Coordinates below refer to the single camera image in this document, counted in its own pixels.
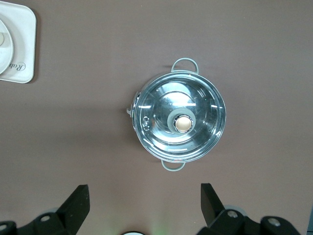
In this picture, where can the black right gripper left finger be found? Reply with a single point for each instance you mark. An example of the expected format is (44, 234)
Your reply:
(71, 210)

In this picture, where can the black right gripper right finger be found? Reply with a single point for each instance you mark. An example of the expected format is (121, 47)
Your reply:
(215, 215)

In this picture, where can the round cream plate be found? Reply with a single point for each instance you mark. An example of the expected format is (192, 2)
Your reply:
(6, 58)

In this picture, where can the cream rabbit print tray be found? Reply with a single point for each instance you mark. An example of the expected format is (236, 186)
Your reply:
(24, 36)

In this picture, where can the pale green electric pot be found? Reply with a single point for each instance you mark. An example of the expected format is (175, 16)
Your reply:
(179, 64)

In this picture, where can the small pale bun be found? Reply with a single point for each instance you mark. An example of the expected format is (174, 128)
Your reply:
(1, 39)

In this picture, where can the glass pot lid, gold knob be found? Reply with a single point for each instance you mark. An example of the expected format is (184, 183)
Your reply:
(178, 137)

